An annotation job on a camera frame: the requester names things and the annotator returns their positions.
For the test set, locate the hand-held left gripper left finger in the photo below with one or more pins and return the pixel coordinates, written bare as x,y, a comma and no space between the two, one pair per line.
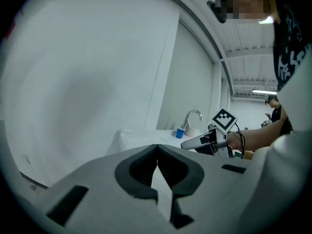
102,199

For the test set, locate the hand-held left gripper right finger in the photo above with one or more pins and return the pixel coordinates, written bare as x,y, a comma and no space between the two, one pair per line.
212,191

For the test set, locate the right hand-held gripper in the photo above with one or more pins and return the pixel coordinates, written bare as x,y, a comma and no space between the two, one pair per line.
224,121

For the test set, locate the person's right forearm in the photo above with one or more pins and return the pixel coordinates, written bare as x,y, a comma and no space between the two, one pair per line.
258,136

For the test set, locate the blue plastic cup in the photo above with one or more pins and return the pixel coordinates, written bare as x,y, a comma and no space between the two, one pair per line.
180,133

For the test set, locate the chrome faucet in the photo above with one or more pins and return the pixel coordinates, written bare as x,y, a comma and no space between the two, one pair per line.
191,119

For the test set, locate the long ceiling light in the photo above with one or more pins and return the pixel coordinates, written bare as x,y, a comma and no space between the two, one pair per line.
264,91

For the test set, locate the person's black printed shirt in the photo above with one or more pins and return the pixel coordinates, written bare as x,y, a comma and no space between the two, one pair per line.
290,45

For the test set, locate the person's head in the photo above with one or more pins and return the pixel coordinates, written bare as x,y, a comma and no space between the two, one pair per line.
248,1

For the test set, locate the black head-worn camera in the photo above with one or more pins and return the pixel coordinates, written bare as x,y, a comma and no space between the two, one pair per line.
218,8

